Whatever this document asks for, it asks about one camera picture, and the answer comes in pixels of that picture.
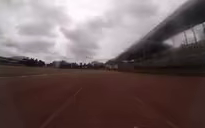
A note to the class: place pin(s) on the grass field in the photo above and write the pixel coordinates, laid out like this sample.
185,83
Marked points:
30,70

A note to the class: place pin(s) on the grandstand with slanted roof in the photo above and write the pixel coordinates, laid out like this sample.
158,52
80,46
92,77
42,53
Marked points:
170,50

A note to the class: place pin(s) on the red running track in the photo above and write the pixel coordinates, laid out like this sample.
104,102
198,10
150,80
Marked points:
103,100

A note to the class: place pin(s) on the distant row of trees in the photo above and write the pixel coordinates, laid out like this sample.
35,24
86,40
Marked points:
31,62

